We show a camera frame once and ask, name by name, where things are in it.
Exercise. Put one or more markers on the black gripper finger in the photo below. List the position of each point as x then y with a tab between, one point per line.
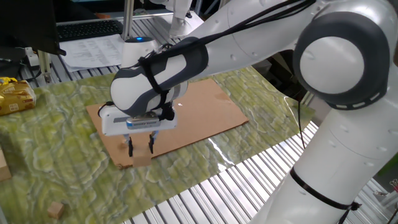
131	149
151	146

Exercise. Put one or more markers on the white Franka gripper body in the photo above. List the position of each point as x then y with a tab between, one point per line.
112	124

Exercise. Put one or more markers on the small wooden block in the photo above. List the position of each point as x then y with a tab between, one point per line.
123	145

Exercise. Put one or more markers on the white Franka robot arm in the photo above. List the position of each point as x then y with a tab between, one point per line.
342	155

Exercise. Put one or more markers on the medium wooden block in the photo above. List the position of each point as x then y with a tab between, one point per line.
56	210

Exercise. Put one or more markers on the brown cardboard sheet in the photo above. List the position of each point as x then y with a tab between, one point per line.
202	109

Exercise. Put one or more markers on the green marble pattern mat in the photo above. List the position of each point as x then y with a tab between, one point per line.
62	171

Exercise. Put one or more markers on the white printed papers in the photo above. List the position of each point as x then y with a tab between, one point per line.
90	53

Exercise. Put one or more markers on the black keyboard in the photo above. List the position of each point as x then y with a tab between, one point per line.
88	30

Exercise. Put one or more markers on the golden snack bag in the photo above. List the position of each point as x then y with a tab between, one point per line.
15	96

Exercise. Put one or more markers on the tan wooden box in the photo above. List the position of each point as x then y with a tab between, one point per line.
3	166

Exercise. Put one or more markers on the black monitor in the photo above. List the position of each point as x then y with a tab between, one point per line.
28	25

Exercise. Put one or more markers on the binder clip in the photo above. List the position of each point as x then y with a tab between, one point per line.
394	185

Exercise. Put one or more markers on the short aluminium post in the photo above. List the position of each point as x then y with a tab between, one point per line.
44	67

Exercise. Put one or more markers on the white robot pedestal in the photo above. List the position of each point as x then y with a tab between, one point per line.
180	18

